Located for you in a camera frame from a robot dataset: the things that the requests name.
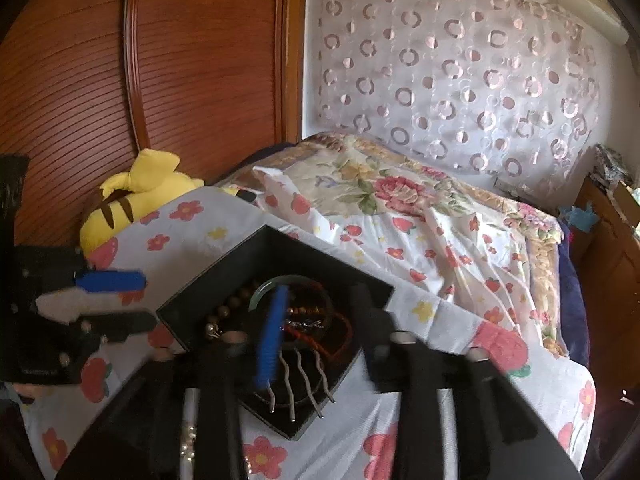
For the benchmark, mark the sheer circle pattern curtain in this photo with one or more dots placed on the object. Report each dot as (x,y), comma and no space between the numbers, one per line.
(450,70)

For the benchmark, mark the brown wooden cabinet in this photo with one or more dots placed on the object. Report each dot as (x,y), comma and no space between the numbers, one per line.
(610,260)

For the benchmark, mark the floral rose quilt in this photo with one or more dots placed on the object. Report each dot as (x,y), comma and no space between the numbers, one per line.
(375,185)

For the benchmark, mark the dark blue bed sheet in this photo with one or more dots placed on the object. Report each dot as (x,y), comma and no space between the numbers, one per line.
(572,285)

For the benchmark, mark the black square storage box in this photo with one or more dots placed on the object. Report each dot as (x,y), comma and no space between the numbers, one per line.
(215,270)

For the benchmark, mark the stack of newspapers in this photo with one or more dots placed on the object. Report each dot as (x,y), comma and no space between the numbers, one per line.
(612,162)

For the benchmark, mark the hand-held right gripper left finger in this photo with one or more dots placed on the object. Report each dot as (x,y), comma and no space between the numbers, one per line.
(272,340)

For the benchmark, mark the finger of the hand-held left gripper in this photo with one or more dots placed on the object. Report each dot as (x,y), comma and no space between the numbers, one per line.
(125,325)
(115,280)

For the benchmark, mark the white wall air conditioner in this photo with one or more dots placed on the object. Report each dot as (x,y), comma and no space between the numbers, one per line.
(575,5)

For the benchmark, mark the blue plastic bag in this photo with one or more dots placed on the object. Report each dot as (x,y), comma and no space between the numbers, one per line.
(577,217)

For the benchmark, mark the pale green jade bangle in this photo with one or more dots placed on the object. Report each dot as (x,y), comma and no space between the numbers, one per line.
(260,290)

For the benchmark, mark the yellow striped plush toy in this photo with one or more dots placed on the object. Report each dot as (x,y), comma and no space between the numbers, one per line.
(115,215)

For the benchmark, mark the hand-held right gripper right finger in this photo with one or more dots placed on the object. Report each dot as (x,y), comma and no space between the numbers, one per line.
(370,330)

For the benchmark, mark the open cardboard box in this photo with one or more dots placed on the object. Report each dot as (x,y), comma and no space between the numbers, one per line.
(627,202)

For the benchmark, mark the silver wavy hair comb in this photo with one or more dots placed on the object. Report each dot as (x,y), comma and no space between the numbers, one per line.
(311,390)

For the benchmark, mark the brown wooden slatted wardrobe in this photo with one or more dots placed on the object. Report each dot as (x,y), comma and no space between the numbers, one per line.
(200,60)

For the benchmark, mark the strawberry flower print bed sheet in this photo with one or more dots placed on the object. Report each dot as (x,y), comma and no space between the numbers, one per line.
(450,240)

